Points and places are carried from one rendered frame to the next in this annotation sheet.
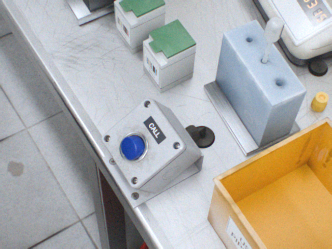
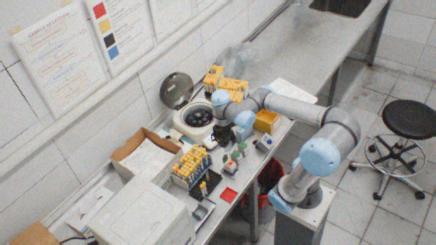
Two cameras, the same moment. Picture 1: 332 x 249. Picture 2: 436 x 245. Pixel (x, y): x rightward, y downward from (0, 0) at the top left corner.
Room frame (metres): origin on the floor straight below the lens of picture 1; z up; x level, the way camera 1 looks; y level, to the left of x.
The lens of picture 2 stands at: (0.84, 1.12, 2.36)
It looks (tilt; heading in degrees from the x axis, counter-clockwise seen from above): 46 degrees down; 255
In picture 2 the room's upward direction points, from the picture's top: 7 degrees counter-clockwise
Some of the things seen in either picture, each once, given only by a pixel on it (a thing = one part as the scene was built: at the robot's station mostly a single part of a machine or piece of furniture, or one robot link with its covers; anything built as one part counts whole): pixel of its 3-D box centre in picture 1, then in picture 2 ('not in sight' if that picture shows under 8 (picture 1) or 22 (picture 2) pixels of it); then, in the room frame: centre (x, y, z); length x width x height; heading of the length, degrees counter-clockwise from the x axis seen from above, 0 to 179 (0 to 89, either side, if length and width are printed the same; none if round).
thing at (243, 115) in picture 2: not in sight; (242, 113); (0.50, 0.20, 1.38); 0.11 x 0.11 x 0.08; 26
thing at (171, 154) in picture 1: (167, 138); (262, 141); (0.33, 0.00, 0.92); 0.13 x 0.07 x 0.08; 125
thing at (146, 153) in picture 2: not in sight; (148, 161); (0.92, -0.08, 0.95); 0.29 x 0.25 x 0.15; 125
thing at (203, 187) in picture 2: not in sight; (204, 179); (0.69, 0.13, 0.93); 0.17 x 0.09 x 0.11; 35
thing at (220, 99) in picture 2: not in sight; (221, 105); (0.56, 0.12, 1.38); 0.09 x 0.08 x 0.11; 116
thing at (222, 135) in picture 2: not in sight; (222, 131); (0.57, 0.12, 1.22); 0.09 x 0.08 x 0.12; 33
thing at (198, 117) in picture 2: not in sight; (198, 118); (0.60, -0.25, 0.97); 0.15 x 0.15 x 0.07
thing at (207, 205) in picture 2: not in sight; (197, 217); (0.78, 0.30, 0.92); 0.21 x 0.07 x 0.05; 35
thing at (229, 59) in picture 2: not in sight; (226, 60); (0.27, -0.68, 0.97); 0.26 x 0.17 x 0.19; 49
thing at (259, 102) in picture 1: (256, 87); (243, 132); (0.39, -0.09, 0.92); 0.10 x 0.07 x 0.10; 30
